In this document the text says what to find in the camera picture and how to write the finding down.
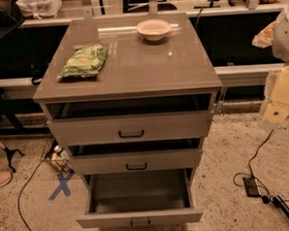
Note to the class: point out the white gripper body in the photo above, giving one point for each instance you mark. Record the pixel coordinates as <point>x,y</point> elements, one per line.
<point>285,37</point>

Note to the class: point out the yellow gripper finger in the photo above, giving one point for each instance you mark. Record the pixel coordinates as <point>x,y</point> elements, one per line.
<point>272,115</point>

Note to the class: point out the grey bottom drawer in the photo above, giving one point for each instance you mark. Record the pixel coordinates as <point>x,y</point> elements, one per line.
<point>139,199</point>

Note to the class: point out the grey drawer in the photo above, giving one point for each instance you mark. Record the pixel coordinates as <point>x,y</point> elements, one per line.
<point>139,156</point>
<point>131,128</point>
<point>139,199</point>

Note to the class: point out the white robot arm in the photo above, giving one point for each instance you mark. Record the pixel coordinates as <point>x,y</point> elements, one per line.
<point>276,35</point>

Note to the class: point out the grey drawer cabinet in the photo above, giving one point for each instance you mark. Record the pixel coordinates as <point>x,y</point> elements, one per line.
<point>138,77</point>

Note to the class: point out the grey top drawer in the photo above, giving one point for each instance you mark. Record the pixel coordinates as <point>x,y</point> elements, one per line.
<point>131,128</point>

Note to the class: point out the grey middle drawer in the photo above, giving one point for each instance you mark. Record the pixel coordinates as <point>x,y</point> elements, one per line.
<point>139,156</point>

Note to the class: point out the black power adapter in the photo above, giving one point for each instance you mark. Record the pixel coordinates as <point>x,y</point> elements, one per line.
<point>251,187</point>

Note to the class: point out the white bowl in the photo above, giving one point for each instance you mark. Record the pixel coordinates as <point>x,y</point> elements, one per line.
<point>153,29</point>

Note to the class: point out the green chip bag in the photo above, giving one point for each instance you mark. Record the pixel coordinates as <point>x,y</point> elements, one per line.
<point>85,62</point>

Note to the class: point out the blue tape cross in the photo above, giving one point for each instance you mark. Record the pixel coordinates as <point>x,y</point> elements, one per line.
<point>63,186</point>

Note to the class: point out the white plastic bag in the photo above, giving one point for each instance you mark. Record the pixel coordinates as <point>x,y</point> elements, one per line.
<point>38,9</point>

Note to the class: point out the tan round floor object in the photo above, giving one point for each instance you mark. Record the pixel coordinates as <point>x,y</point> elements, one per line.
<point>5,178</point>

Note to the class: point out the wire basket with bottles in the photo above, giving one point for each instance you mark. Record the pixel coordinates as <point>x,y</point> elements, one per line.
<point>56,156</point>

